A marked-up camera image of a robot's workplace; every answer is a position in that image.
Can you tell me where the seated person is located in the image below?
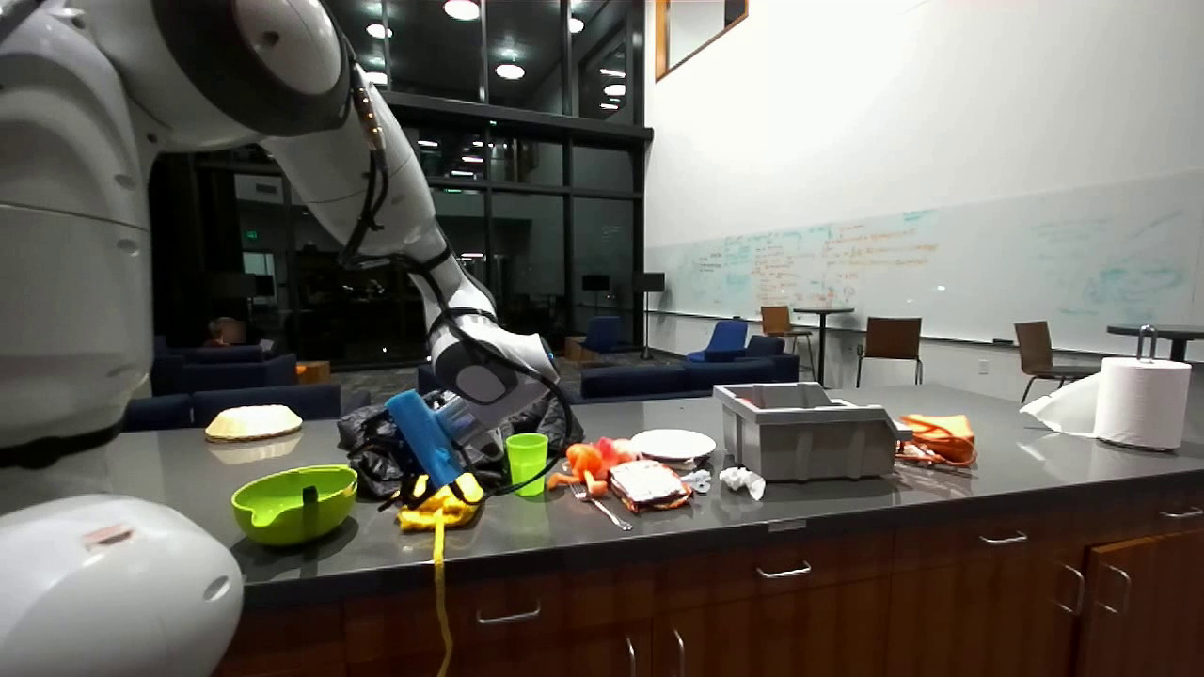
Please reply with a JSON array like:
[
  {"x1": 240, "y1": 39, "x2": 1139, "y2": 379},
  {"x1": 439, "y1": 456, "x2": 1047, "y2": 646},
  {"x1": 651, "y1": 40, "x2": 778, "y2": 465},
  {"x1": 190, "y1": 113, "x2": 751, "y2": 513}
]
[{"x1": 202, "y1": 312, "x2": 246, "y2": 352}]

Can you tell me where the long navy blue sofa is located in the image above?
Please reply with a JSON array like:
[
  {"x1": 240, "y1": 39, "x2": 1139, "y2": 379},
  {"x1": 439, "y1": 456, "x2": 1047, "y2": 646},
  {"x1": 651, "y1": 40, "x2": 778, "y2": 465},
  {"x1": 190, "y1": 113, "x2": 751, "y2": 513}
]
[{"x1": 581, "y1": 351, "x2": 804, "y2": 401}]

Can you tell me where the small round high table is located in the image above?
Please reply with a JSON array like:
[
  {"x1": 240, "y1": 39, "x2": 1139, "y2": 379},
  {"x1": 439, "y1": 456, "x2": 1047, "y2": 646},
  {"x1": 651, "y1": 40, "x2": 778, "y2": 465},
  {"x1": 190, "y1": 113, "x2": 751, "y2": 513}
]
[{"x1": 789, "y1": 300, "x2": 859, "y2": 386}]

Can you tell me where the toy sandwich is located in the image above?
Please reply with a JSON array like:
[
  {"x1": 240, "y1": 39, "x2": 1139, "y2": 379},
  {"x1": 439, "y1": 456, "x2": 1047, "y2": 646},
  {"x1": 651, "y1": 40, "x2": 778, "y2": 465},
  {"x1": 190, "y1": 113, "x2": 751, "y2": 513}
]
[{"x1": 605, "y1": 456, "x2": 695, "y2": 515}]

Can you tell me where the small white crumpled item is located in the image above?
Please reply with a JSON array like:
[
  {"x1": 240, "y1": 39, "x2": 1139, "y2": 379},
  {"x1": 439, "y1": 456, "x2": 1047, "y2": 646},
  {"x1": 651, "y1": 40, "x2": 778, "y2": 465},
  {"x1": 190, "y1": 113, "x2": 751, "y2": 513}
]
[{"x1": 714, "y1": 461, "x2": 773, "y2": 504}]

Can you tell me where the grey brown chair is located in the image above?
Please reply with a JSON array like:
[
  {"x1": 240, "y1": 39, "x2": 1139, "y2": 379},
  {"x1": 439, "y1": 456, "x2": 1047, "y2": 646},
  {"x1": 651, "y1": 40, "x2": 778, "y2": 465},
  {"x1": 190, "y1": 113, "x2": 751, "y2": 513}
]
[{"x1": 1011, "y1": 320, "x2": 1101, "y2": 407}]

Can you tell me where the orange snack bag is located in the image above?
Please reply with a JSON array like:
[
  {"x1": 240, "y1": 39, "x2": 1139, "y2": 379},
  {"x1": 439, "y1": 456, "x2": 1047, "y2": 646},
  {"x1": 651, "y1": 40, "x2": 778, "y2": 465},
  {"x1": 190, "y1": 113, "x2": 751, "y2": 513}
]
[{"x1": 893, "y1": 410, "x2": 982, "y2": 475}]

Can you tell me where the dark round table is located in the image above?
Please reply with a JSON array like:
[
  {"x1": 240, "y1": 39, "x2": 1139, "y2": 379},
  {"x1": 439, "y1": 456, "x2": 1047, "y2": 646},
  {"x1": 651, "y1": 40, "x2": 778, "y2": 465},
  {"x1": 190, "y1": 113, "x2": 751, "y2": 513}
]
[{"x1": 1101, "y1": 320, "x2": 1204, "y2": 367}]

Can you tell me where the long wall whiteboard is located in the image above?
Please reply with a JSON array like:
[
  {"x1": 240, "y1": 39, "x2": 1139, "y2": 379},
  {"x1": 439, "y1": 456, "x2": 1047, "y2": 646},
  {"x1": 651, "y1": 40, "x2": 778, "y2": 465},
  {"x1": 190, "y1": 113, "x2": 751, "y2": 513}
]
[{"x1": 646, "y1": 169, "x2": 1204, "y2": 357}]

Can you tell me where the black puffer jacket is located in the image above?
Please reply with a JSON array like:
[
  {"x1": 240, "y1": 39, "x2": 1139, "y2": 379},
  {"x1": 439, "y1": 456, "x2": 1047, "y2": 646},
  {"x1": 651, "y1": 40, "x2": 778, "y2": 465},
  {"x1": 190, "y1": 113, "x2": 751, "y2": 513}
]
[{"x1": 334, "y1": 386, "x2": 585, "y2": 504}]

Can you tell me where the bright blue chair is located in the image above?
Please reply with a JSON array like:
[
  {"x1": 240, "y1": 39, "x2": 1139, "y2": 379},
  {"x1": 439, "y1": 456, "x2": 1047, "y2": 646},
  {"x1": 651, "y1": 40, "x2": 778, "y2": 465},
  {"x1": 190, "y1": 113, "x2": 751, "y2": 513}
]
[{"x1": 685, "y1": 316, "x2": 751, "y2": 367}]

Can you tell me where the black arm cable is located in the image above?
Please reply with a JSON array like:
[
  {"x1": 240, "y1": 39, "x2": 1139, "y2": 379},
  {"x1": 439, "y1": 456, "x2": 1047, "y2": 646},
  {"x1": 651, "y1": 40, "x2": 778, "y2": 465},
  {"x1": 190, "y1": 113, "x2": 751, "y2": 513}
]
[{"x1": 344, "y1": 70, "x2": 396, "y2": 262}]

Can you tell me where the green plastic cup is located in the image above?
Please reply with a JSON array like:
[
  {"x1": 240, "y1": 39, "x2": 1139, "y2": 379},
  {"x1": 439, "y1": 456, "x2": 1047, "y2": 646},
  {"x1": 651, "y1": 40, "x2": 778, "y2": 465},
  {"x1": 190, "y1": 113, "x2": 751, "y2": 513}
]
[{"x1": 506, "y1": 428, "x2": 552, "y2": 502}]

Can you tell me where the white paper towel roll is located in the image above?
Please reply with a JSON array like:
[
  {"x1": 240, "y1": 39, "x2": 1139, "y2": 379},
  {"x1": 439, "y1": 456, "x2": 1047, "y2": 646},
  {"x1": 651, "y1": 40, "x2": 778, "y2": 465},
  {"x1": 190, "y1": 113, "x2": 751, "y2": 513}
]
[{"x1": 1094, "y1": 352, "x2": 1195, "y2": 456}]

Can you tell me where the orange wooden chair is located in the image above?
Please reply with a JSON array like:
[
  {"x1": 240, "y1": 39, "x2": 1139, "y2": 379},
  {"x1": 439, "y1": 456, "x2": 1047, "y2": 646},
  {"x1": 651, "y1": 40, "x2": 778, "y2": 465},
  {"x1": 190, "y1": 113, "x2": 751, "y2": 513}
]
[{"x1": 758, "y1": 300, "x2": 800, "y2": 345}]

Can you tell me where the lime green mixing bowl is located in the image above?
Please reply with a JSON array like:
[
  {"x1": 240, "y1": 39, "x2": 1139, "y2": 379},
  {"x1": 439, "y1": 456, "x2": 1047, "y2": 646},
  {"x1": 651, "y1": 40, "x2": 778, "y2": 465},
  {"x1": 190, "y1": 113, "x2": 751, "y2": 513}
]
[{"x1": 228, "y1": 461, "x2": 363, "y2": 549}]

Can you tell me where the orange toy food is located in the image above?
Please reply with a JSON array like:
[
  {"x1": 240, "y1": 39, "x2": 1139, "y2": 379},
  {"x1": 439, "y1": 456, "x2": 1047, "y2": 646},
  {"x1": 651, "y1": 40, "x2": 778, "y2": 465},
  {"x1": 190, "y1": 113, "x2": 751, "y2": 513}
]
[{"x1": 544, "y1": 435, "x2": 633, "y2": 497}]

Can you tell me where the loose white paper sheet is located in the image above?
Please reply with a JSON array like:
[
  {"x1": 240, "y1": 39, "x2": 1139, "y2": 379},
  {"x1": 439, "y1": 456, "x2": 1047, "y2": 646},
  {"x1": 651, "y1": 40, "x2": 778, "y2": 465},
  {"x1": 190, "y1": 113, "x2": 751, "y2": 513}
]
[{"x1": 1017, "y1": 367, "x2": 1105, "y2": 441}]

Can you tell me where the dark navy couch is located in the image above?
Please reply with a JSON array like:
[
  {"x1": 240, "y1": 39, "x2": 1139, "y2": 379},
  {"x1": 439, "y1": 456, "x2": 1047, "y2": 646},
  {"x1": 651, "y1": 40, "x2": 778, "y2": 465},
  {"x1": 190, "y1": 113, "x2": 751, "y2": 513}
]
[{"x1": 119, "y1": 351, "x2": 346, "y2": 431}]

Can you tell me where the white plate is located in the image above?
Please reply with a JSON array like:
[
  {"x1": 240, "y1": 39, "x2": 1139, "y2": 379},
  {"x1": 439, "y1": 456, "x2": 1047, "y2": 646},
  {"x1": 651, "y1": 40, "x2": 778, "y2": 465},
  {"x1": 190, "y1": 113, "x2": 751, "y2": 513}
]
[{"x1": 630, "y1": 426, "x2": 720, "y2": 465}]

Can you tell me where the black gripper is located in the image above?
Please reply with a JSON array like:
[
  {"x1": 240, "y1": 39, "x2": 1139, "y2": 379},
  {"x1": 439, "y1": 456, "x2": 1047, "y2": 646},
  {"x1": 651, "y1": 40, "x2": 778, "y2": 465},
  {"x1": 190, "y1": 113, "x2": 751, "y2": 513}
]
[{"x1": 429, "y1": 384, "x2": 518, "y2": 465}]

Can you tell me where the grey metal box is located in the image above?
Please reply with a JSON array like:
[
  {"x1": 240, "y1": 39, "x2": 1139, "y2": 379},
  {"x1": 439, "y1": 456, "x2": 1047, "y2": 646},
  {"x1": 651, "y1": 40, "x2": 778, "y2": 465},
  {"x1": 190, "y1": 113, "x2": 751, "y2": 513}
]
[{"x1": 710, "y1": 379, "x2": 902, "y2": 489}]

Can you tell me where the dark wooden counter cabinet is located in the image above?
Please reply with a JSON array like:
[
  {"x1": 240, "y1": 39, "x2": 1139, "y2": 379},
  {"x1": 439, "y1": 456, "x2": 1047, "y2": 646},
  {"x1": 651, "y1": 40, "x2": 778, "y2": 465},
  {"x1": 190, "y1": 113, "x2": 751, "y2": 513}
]
[{"x1": 216, "y1": 465, "x2": 1204, "y2": 677}]

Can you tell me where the black framed window wall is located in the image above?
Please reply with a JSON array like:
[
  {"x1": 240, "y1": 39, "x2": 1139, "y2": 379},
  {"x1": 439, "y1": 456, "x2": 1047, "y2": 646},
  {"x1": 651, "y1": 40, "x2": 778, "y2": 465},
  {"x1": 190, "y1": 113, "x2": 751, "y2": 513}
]
[{"x1": 147, "y1": 0, "x2": 656, "y2": 371}]

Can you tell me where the cream shallow plate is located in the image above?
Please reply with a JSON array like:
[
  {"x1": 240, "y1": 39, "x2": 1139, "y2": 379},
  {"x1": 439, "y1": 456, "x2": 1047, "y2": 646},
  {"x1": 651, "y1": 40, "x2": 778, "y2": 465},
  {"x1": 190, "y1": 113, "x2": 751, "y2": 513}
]
[{"x1": 202, "y1": 401, "x2": 309, "y2": 444}]

